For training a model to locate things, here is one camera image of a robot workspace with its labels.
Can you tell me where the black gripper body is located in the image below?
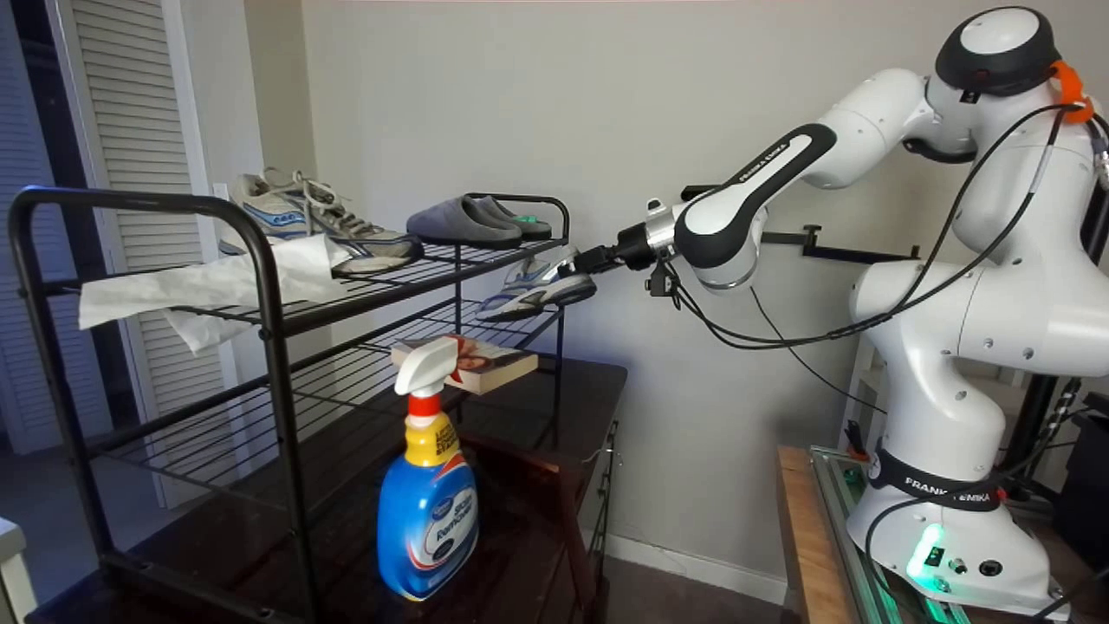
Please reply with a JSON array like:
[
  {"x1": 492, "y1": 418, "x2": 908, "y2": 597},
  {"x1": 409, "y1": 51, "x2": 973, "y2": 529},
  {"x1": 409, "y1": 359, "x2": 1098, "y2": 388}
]
[{"x1": 607, "y1": 220, "x2": 658, "y2": 275}]

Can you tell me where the blue grey sneaker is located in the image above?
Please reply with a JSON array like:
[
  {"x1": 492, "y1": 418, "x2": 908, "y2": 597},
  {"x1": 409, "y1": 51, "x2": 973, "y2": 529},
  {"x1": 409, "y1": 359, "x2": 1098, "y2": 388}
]
[{"x1": 476, "y1": 253, "x2": 602, "y2": 327}]

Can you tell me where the black metal shoe rack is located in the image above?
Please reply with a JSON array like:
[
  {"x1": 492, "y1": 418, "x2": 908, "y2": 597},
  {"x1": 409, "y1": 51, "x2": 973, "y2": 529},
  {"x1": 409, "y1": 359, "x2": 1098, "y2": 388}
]
[{"x1": 6, "y1": 185, "x2": 574, "y2": 620}]

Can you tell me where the grey slipper green insole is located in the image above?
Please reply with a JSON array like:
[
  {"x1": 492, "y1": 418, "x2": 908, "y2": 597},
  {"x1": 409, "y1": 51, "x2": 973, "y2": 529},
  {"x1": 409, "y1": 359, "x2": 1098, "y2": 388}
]
[{"x1": 464, "y1": 189, "x2": 554, "y2": 245}]

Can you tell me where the plain grey slipper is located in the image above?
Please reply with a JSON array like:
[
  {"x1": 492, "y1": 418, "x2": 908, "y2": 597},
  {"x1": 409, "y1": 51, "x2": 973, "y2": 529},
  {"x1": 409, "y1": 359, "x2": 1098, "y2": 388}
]
[{"x1": 402, "y1": 194, "x2": 528, "y2": 253}]

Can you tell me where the paperback book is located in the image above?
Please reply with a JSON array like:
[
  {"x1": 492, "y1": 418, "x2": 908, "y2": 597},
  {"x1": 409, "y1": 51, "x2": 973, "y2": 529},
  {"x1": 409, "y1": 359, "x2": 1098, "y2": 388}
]
[{"x1": 387, "y1": 331, "x2": 543, "y2": 398}]

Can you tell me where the white grey sneaker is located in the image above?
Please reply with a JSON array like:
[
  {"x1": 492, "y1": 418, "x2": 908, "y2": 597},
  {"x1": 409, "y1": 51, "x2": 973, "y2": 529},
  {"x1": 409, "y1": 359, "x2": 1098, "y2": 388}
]
[{"x1": 290, "y1": 168, "x2": 422, "y2": 281}]

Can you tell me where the brown wooden coat hanger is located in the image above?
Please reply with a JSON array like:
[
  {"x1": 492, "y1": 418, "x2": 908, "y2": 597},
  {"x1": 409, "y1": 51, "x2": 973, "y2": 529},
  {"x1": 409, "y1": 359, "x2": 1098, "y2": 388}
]
[{"x1": 464, "y1": 434, "x2": 598, "y2": 611}]

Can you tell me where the dark wooden dresser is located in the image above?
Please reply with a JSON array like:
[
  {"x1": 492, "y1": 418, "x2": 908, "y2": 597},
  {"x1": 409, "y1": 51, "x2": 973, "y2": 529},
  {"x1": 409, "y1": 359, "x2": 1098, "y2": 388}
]
[{"x1": 29, "y1": 356, "x2": 632, "y2": 624}]

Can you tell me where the blue spray cleaner bottle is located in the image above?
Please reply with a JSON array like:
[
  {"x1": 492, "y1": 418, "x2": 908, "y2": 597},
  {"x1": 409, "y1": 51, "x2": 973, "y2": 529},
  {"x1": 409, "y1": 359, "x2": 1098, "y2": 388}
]
[{"x1": 376, "y1": 335, "x2": 483, "y2": 608}]

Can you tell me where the white blue sneaker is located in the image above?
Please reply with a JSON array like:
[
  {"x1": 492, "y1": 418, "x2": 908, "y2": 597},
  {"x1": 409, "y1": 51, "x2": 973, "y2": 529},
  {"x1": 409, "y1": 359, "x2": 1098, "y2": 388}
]
[{"x1": 218, "y1": 168, "x2": 341, "y2": 253}]

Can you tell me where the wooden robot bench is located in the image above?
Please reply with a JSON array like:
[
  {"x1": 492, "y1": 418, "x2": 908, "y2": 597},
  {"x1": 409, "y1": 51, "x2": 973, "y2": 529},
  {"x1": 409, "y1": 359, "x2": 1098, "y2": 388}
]
[{"x1": 772, "y1": 442, "x2": 1109, "y2": 624}]

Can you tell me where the white louvered closet door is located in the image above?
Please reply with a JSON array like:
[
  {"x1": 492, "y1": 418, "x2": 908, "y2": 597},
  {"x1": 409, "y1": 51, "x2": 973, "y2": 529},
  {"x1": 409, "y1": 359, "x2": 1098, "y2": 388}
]
[{"x1": 48, "y1": 0, "x2": 253, "y2": 453}]

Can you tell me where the black computer box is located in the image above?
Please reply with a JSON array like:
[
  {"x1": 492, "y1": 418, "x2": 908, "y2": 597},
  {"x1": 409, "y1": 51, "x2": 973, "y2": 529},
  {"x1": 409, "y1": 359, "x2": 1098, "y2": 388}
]
[{"x1": 1053, "y1": 393, "x2": 1109, "y2": 568}]

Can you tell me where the white furniture piece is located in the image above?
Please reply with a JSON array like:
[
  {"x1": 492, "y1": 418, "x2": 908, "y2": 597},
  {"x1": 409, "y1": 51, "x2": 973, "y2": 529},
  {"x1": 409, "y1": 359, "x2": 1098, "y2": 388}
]
[{"x1": 0, "y1": 514, "x2": 42, "y2": 624}]

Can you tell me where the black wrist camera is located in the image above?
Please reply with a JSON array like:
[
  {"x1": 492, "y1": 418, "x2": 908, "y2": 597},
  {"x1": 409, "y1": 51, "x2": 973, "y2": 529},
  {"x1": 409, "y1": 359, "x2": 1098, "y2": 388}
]
[{"x1": 646, "y1": 257, "x2": 685, "y2": 301}]

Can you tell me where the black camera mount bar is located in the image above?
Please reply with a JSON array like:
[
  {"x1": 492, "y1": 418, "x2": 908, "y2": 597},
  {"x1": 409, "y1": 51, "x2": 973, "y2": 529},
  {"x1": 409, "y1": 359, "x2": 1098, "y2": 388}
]
[{"x1": 680, "y1": 180, "x2": 925, "y2": 271}]

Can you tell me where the thin black cable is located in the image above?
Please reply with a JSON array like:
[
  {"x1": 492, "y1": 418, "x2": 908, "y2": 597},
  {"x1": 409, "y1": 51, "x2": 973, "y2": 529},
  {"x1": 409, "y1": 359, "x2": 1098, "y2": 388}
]
[{"x1": 748, "y1": 288, "x2": 890, "y2": 417}]

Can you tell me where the silver aluminium mounting rail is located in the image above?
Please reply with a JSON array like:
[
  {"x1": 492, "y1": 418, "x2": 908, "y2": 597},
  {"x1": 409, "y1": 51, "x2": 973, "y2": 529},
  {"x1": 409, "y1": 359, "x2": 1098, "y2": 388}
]
[{"x1": 812, "y1": 442, "x2": 928, "y2": 624}]

